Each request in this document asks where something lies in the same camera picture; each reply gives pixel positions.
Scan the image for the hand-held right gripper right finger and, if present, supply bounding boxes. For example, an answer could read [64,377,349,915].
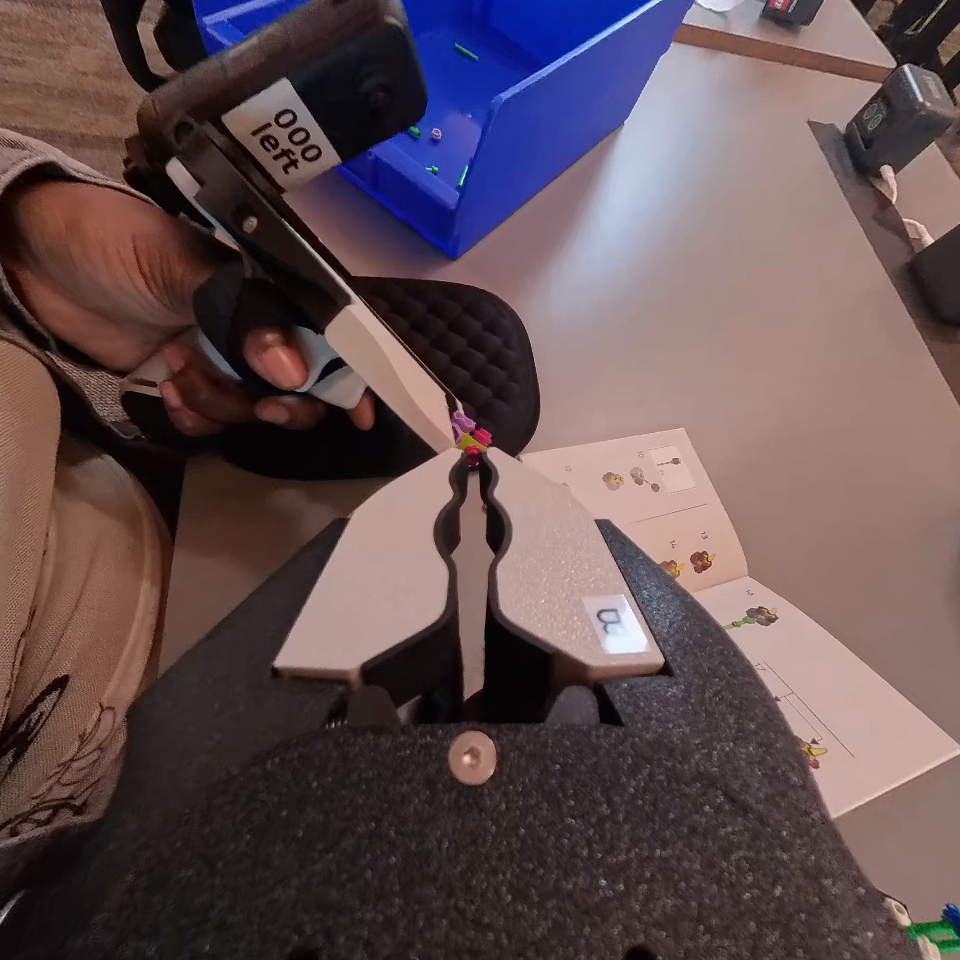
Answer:
[468,450,667,721]

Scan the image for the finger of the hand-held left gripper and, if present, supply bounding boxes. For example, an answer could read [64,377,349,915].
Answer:
[327,298,465,453]

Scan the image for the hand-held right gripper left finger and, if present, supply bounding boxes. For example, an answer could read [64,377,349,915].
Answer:
[272,450,466,723]

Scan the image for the purple pink toy flower assembly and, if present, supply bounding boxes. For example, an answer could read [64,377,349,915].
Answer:
[450,408,495,468]

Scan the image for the person's left forearm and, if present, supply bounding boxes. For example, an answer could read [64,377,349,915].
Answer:
[0,127,155,445]

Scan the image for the grey desk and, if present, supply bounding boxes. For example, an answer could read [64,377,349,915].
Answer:
[153,41,960,925]

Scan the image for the neighbouring desk with wood edge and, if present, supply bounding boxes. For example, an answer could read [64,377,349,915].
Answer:
[675,0,899,84]

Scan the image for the person's left hand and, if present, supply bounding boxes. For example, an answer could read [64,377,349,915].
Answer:
[0,183,376,440]

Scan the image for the black quilted pad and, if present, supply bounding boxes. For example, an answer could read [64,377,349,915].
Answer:
[217,276,543,483]

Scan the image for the blue plastic bin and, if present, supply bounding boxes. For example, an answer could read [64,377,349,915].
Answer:
[191,0,695,261]

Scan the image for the white instruction booklet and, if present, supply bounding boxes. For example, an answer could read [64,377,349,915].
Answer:
[517,427,960,820]

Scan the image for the person's beige printed shirt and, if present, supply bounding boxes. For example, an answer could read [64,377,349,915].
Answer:
[0,337,180,890]

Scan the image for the small black red device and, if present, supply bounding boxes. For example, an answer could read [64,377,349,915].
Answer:
[760,0,828,31]

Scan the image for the black box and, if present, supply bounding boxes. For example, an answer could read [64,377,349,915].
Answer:
[909,223,960,325]

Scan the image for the crumpled white paper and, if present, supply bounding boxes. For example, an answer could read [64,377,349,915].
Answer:
[872,163,936,252]

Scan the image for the green white brick pieces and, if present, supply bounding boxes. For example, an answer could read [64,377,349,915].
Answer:
[903,902,960,960]

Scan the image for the black grey charger device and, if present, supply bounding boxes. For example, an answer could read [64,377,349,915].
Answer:
[843,63,959,179]

